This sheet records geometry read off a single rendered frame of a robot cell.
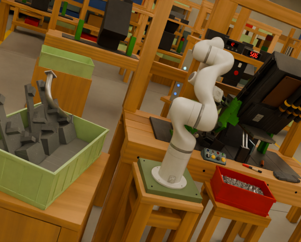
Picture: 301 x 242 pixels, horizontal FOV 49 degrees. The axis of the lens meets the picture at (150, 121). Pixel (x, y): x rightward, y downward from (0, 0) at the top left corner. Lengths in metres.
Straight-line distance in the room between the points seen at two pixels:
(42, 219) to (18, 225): 0.11
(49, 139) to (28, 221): 0.40
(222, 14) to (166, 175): 1.30
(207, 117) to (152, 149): 0.54
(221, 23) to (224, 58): 0.74
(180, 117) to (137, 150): 0.51
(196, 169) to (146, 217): 0.58
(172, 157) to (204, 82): 0.40
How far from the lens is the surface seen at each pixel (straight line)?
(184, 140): 1.57
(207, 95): 1.61
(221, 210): 1.89
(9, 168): 1.40
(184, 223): 1.72
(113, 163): 2.68
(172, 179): 1.65
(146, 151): 1.98
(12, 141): 1.51
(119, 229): 1.98
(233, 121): 2.30
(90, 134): 1.87
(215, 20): 2.48
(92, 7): 8.86
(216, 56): 1.79
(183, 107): 1.53
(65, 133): 1.78
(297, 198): 2.48
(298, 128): 2.98
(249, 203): 1.95
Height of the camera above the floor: 1.64
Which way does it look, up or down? 18 degrees down
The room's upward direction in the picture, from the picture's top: 20 degrees clockwise
